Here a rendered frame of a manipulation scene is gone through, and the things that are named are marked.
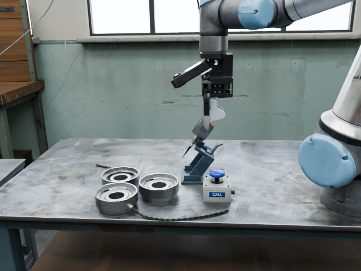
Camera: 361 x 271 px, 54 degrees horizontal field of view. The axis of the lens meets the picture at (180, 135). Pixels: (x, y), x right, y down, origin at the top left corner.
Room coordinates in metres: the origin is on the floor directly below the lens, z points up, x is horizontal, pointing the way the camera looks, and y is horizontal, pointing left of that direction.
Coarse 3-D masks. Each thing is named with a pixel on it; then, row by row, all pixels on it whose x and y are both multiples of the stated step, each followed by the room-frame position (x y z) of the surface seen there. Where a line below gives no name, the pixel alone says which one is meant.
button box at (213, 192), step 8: (208, 176) 0.87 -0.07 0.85; (224, 176) 0.87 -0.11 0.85; (208, 184) 0.82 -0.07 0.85; (216, 184) 0.82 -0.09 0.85; (224, 184) 0.82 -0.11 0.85; (208, 192) 0.81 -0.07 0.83; (216, 192) 0.81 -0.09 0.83; (224, 192) 0.81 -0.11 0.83; (232, 192) 0.83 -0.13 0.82; (208, 200) 0.81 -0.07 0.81; (216, 200) 0.81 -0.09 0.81; (224, 200) 0.81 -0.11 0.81
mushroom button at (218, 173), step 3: (210, 171) 0.85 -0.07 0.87; (213, 171) 0.84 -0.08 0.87; (216, 171) 0.84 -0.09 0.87; (219, 171) 0.84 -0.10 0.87; (222, 171) 0.84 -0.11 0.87; (210, 174) 0.83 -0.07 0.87; (213, 174) 0.83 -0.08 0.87; (216, 174) 0.82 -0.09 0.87; (219, 174) 0.82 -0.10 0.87; (222, 174) 0.83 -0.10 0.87; (216, 177) 0.82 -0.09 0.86; (219, 177) 0.82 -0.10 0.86; (216, 180) 0.84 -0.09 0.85
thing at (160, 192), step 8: (144, 176) 0.89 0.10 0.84; (152, 176) 0.90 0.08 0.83; (160, 176) 0.91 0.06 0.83; (168, 176) 0.90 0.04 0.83; (144, 184) 0.87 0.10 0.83; (152, 184) 0.87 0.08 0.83; (160, 184) 0.88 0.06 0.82; (168, 184) 0.86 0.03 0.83; (176, 184) 0.83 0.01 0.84; (144, 192) 0.82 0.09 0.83; (152, 192) 0.81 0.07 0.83; (160, 192) 0.81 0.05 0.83; (168, 192) 0.81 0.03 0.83; (176, 192) 0.83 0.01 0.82; (152, 200) 0.82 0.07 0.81; (160, 200) 0.81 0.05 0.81; (168, 200) 0.82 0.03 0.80
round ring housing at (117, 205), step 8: (112, 184) 0.85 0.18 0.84; (120, 184) 0.85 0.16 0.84; (128, 184) 0.84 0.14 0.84; (96, 192) 0.80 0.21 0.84; (112, 192) 0.82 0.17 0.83; (120, 192) 0.82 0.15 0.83; (136, 192) 0.80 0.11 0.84; (96, 200) 0.77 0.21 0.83; (104, 200) 0.76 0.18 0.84; (112, 200) 0.78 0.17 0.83; (120, 200) 0.76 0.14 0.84; (128, 200) 0.76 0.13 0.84; (136, 200) 0.79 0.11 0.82; (104, 208) 0.76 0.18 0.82; (112, 208) 0.75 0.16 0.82; (120, 208) 0.75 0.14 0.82; (128, 208) 0.77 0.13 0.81
